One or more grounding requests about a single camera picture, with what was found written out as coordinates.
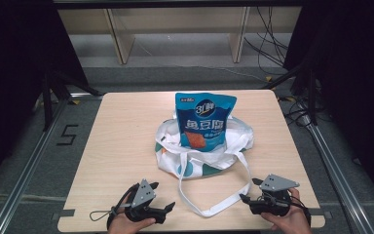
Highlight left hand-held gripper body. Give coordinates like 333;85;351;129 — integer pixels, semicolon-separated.
124;178;168;225

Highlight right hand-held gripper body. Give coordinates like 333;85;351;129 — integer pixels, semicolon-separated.
248;174;301;217

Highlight white tote bag colour patches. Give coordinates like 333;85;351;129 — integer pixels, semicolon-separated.
154;110;255;218

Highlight blue snack packet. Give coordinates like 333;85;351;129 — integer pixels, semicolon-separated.
174;92;239;153

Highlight person's left hand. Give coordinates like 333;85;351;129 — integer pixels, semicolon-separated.
106;191;157;234

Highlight person's right hand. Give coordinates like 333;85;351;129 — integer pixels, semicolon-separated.
260;187;314;234

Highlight black metal stand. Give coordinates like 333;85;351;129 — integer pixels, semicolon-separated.
261;59;318;127
41;68;104;132

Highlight black curtain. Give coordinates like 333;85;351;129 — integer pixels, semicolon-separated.
283;0;374;204
0;0;91;194

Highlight light wooden shelf unit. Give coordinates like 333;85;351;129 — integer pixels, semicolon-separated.
57;6;303;65

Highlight black wrist strap cord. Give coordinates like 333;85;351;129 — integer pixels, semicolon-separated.
89;203;126;223

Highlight aluminium frame rail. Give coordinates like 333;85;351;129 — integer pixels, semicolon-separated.
0;93;105;234
300;113;374;234

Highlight coiled black floor cables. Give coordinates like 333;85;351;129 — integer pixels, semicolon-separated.
277;94;320;129

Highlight thin white floor cable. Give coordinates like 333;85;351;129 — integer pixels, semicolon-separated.
188;64;268;83

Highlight bunch of black cables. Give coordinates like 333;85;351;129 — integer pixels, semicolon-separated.
243;6;290;76

